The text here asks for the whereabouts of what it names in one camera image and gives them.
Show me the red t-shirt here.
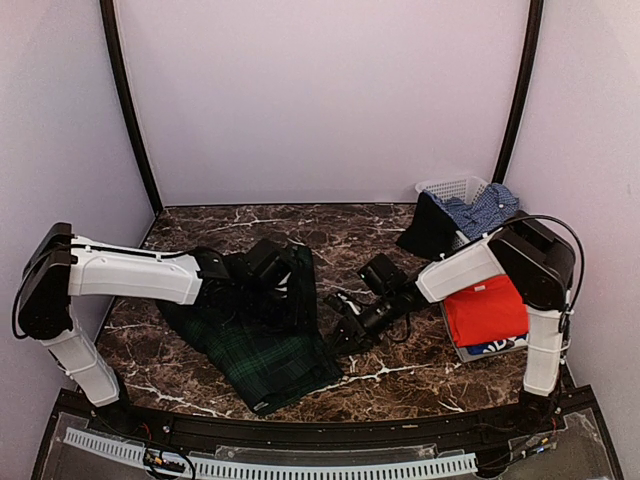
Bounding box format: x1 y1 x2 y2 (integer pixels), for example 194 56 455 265
443 275 529 347

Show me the white laundry basket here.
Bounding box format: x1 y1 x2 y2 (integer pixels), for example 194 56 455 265
415 176 520 246

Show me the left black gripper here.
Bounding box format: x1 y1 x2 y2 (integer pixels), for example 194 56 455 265
237 282 315 335

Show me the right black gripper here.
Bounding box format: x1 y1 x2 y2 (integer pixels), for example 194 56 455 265
325 290 401 357

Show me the blue checkered shirt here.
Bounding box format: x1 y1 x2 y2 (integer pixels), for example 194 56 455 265
430 183 520 240

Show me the black garment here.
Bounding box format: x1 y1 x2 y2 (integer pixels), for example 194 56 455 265
396 192 458 261

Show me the black frame post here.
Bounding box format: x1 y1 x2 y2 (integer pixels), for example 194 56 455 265
99 0 164 216
492 0 544 184

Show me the black front rail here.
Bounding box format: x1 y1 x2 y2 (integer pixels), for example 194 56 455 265
75 397 553 452

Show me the blue printed t-shirt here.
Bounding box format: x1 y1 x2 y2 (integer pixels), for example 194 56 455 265
466 334 528 356

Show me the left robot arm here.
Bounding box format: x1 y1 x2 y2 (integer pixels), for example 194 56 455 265
11 222 293 436

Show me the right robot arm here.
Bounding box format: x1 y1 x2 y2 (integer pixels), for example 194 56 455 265
325 212 585 434

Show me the left black frame post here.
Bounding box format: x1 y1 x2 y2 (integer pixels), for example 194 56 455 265
99 0 164 216

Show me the grey folded garment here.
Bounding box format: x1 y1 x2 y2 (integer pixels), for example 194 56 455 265
439 303 527 363

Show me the right black frame post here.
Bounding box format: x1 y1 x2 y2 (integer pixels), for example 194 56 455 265
492 0 544 184

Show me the white slotted cable duct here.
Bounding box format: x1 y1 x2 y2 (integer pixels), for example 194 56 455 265
64 428 477 480

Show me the dark green plaid garment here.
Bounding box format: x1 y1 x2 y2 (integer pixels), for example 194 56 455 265
156 244 343 416

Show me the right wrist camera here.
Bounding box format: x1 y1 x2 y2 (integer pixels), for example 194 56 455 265
357 254 407 297

